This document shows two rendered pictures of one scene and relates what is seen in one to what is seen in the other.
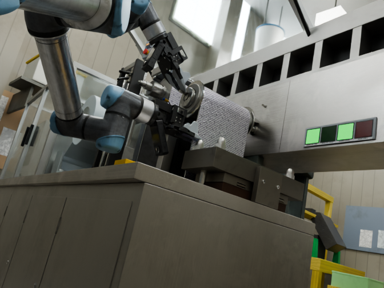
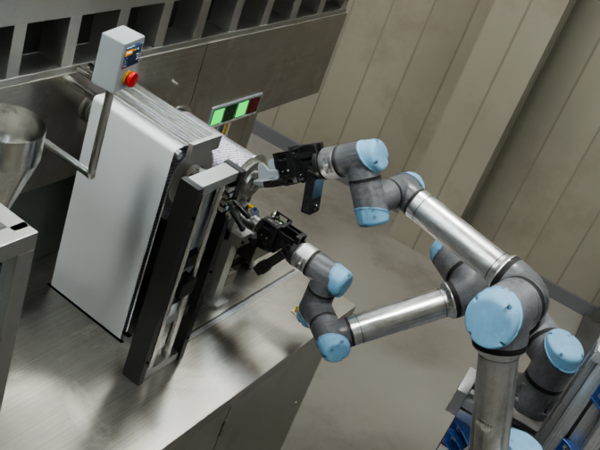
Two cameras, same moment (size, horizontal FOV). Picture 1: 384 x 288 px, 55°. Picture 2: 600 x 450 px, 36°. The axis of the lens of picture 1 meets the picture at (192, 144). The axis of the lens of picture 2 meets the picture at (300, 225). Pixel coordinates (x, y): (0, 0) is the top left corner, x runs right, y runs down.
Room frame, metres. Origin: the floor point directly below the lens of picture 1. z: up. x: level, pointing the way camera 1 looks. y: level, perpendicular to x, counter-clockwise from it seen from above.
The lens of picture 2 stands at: (2.21, 1.77, 2.36)
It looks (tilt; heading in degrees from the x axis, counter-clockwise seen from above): 31 degrees down; 236
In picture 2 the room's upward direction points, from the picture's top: 21 degrees clockwise
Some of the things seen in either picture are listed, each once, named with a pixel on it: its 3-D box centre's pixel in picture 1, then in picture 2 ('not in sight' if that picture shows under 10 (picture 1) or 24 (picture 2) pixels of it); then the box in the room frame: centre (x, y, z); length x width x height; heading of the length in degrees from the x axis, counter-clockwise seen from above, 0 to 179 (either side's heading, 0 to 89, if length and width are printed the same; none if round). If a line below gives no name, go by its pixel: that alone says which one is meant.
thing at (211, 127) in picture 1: (219, 143); not in sight; (1.27, -0.10, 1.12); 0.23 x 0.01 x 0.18; 123
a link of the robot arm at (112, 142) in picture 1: (107, 131); (317, 308); (1.05, 0.25, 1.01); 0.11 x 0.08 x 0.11; 84
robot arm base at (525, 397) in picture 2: not in sight; (538, 389); (0.35, 0.44, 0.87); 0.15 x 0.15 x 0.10
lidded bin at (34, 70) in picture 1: (52, 80); not in sight; (3.70, 1.59, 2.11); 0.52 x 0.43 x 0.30; 130
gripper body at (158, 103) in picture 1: (165, 118); (280, 238); (1.14, 0.10, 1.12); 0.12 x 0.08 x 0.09; 123
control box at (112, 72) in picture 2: (150, 50); (121, 61); (1.73, 0.31, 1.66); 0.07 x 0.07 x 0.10; 44
